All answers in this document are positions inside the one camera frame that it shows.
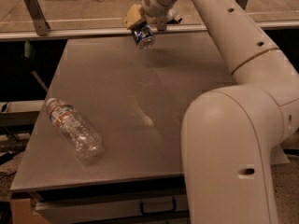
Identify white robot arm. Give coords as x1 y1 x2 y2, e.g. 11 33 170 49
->
124 0 299 224

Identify left metal bracket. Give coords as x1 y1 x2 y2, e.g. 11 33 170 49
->
23 0 50 36

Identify blue pepsi can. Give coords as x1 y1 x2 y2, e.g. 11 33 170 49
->
131 21 155 49

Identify middle metal bracket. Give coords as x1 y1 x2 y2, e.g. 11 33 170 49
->
156 15 166 31

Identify horizontal metal rail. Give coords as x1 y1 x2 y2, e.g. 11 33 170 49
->
0 20 299 42

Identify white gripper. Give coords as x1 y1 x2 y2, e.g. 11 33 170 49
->
124 0 177 30

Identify clear plastic water bottle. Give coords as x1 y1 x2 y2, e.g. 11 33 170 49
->
46 98 104 161

